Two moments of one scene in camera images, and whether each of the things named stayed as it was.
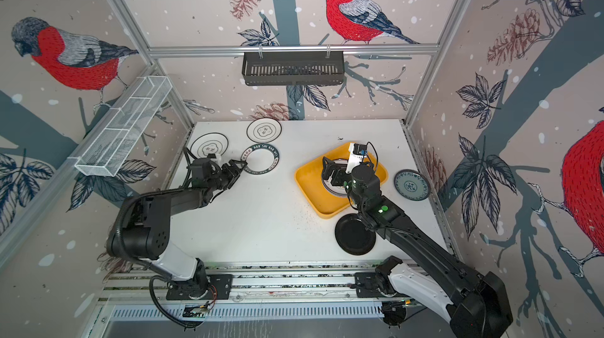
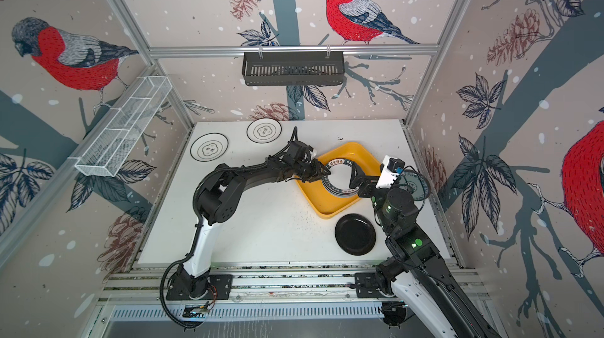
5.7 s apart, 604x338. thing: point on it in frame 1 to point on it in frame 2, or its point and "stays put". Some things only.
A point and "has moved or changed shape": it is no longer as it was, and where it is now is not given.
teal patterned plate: (412, 185) stays put
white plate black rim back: (263, 130) stays put
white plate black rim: (209, 143) stays put
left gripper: (233, 163) to (318, 172)
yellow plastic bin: (326, 204) stays put
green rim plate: (261, 159) has moved or changed shape
